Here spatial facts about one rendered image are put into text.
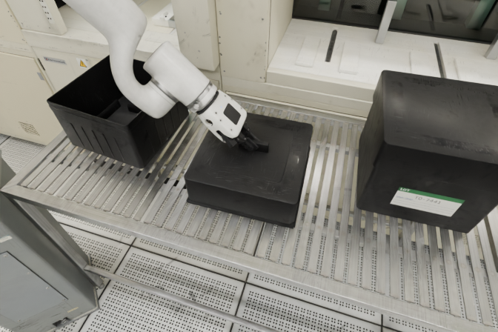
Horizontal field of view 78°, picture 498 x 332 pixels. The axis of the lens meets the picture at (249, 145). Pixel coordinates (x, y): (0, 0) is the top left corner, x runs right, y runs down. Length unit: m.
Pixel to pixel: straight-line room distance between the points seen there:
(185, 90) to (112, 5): 0.21
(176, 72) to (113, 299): 1.18
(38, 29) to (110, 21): 0.95
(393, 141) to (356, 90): 0.42
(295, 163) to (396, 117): 0.26
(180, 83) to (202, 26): 0.36
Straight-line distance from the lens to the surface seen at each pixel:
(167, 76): 0.71
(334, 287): 0.77
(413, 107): 0.81
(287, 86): 1.11
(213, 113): 0.73
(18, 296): 1.39
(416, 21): 1.48
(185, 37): 1.08
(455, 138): 0.77
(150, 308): 1.58
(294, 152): 0.83
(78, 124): 0.99
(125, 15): 0.66
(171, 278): 1.60
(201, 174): 0.78
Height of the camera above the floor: 1.47
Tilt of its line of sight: 46 degrees down
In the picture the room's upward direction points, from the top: straight up
